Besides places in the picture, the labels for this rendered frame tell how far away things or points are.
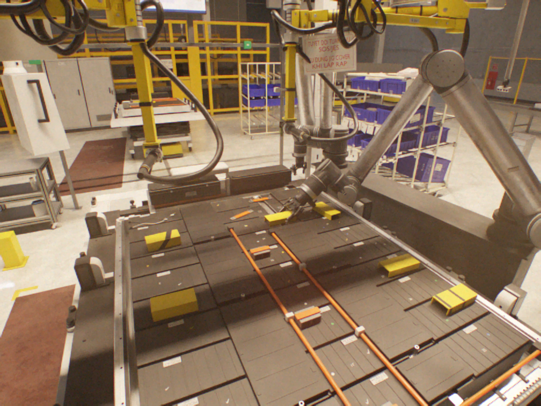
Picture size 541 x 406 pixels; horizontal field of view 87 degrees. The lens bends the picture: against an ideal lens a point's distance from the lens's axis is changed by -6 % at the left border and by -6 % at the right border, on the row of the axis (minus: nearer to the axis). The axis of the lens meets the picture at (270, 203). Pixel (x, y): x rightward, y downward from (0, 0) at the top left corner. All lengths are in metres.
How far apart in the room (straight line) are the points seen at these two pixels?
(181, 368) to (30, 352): 1.90
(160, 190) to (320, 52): 1.30
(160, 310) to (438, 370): 0.86
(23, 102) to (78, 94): 6.53
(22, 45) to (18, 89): 2.38
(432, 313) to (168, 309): 0.90
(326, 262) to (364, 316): 0.31
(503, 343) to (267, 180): 1.49
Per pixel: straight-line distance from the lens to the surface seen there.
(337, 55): 2.10
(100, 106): 10.32
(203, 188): 1.92
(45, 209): 4.35
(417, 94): 1.71
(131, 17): 1.61
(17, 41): 1.48
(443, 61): 1.46
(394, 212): 2.36
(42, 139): 3.93
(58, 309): 3.03
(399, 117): 1.72
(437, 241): 2.23
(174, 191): 1.89
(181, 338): 1.06
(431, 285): 1.35
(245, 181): 1.98
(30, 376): 2.63
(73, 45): 1.43
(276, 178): 2.07
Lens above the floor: 1.79
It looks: 25 degrees down
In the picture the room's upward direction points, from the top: straight up
